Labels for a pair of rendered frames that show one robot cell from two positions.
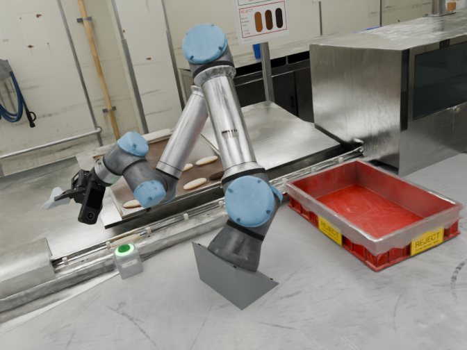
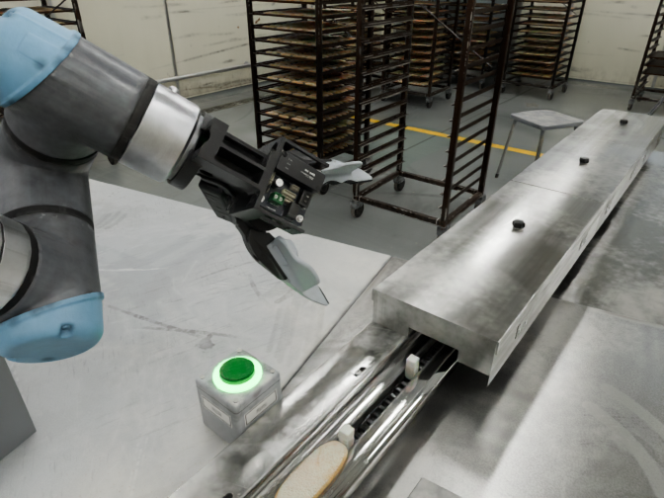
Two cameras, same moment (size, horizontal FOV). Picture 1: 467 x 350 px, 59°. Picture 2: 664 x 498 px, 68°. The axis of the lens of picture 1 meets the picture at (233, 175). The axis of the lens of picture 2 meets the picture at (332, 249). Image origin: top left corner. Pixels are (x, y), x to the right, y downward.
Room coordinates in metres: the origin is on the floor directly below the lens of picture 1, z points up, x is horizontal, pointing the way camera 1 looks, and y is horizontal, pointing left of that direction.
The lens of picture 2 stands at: (1.51, 0.26, 1.30)
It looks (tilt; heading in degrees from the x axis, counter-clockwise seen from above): 30 degrees down; 152
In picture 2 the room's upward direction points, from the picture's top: straight up
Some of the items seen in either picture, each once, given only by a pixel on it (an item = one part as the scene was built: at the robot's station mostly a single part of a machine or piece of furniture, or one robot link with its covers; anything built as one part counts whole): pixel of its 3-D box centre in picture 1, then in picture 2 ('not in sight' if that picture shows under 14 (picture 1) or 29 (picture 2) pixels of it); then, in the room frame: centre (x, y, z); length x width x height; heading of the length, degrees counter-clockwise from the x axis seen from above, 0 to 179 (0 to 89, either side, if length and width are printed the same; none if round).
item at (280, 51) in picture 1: (294, 96); not in sight; (4.03, -0.72, 0.51); 1.93 x 1.05 x 1.02; 113
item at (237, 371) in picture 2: (124, 249); (237, 373); (1.09, 0.37, 0.90); 0.04 x 0.04 x 0.02
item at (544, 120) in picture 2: not in sight; (539, 150); (-0.62, 3.00, 0.23); 0.36 x 0.36 x 0.46; 82
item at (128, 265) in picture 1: (128, 264); (243, 409); (1.10, 0.37, 0.84); 0.08 x 0.08 x 0.11; 23
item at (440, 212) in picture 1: (364, 205); not in sight; (1.17, -0.41, 0.88); 0.49 x 0.34 x 0.10; 20
